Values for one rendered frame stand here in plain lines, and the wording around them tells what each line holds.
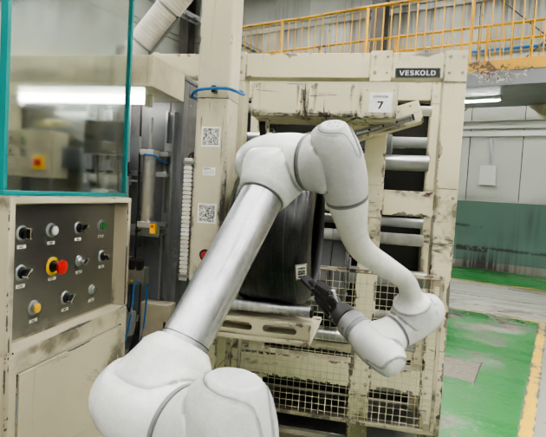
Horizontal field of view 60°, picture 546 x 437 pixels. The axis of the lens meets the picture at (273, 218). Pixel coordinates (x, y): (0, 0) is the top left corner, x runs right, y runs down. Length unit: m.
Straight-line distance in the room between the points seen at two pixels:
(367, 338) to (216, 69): 1.11
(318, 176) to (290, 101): 1.02
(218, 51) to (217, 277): 1.11
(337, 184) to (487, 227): 9.75
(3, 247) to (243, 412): 0.72
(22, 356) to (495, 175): 10.05
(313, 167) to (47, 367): 0.87
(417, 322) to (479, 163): 9.57
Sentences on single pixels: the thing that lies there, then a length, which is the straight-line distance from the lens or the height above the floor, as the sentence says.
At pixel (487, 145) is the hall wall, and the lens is 10.89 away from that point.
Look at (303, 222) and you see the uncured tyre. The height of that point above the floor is 1.22.
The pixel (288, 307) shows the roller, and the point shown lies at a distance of 1.71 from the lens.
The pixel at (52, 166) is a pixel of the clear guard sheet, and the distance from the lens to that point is 1.39.
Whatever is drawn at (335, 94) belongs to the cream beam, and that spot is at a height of 1.73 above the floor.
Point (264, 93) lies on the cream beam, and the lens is 2.07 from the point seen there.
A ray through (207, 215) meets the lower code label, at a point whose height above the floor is 1.21.
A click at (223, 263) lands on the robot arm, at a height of 1.16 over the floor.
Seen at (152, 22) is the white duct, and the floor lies 2.04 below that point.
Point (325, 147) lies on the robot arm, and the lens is 1.02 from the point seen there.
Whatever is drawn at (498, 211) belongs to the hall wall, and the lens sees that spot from 10.71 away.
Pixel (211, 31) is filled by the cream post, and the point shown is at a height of 1.90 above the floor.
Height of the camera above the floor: 1.31
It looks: 3 degrees down
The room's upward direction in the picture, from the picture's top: 3 degrees clockwise
